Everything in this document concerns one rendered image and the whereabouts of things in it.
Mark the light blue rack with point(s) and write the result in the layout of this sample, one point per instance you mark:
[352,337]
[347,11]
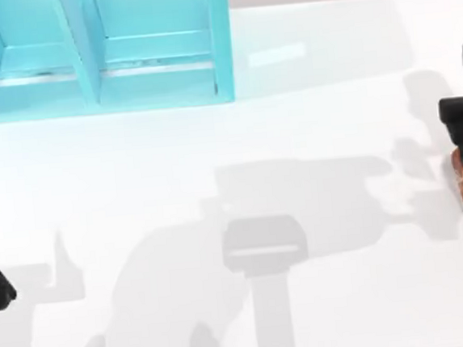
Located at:
[155,46]

